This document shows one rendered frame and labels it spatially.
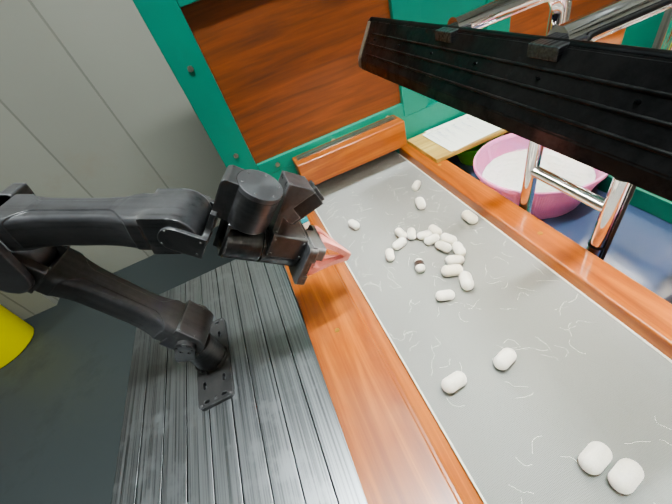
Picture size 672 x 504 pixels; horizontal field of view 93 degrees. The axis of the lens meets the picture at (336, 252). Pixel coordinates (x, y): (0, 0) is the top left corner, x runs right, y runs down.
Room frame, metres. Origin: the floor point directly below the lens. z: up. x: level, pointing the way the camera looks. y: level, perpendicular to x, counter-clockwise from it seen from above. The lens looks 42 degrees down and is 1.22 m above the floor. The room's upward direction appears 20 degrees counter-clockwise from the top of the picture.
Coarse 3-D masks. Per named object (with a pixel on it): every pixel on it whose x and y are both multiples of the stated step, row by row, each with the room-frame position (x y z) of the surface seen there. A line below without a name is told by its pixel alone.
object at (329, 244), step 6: (324, 240) 0.36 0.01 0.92; (330, 240) 0.38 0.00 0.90; (330, 246) 0.37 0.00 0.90; (336, 246) 0.37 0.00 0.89; (342, 252) 0.38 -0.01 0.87; (348, 252) 0.38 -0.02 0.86; (330, 258) 0.38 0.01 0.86; (336, 258) 0.38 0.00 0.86; (342, 258) 0.38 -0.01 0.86; (348, 258) 0.38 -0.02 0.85; (312, 264) 0.36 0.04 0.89; (318, 264) 0.37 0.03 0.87; (324, 264) 0.37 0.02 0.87; (330, 264) 0.37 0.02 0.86; (306, 270) 0.35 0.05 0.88; (312, 270) 0.36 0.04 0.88; (318, 270) 0.36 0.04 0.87
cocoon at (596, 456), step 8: (592, 448) 0.06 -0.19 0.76; (600, 448) 0.06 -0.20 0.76; (608, 448) 0.05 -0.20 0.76; (584, 456) 0.05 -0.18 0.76; (592, 456) 0.05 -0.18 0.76; (600, 456) 0.05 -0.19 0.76; (608, 456) 0.05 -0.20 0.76; (584, 464) 0.05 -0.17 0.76; (592, 464) 0.05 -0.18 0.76; (600, 464) 0.04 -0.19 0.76; (592, 472) 0.04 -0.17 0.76; (600, 472) 0.04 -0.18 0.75
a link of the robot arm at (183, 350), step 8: (200, 304) 0.46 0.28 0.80; (176, 344) 0.38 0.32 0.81; (184, 344) 0.37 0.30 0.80; (192, 344) 0.37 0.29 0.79; (176, 352) 0.38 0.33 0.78; (184, 352) 0.37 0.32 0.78; (192, 352) 0.37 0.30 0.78; (176, 360) 0.38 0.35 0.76; (184, 360) 0.38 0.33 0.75; (192, 360) 0.37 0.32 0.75
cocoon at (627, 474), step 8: (616, 464) 0.04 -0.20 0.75; (624, 464) 0.04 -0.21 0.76; (632, 464) 0.03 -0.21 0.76; (616, 472) 0.03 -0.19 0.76; (624, 472) 0.03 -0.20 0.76; (632, 472) 0.03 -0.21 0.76; (640, 472) 0.03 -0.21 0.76; (608, 480) 0.03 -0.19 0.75; (616, 480) 0.03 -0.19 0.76; (624, 480) 0.03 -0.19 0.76; (632, 480) 0.02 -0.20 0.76; (640, 480) 0.02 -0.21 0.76; (616, 488) 0.02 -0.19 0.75; (624, 488) 0.02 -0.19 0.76; (632, 488) 0.02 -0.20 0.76
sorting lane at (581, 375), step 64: (320, 192) 0.79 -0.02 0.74; (384, 192) 0.68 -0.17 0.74; (448, 192) 0.59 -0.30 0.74; (384, 256) 0.46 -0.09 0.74; (512, 256) 0.35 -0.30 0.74; (384, 320) 0.32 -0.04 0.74; (448, 320) 0.27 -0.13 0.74; (512, 320) 0.24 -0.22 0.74; (576, 320) 0.20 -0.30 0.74; (512, 384) 0.15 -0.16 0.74; (576, 384) 0.13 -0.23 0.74; (640, 384) 0.10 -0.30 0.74; (512, 448) 0.09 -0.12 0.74; (576, 448) 0.07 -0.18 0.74; (640, 448) 0.05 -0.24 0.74
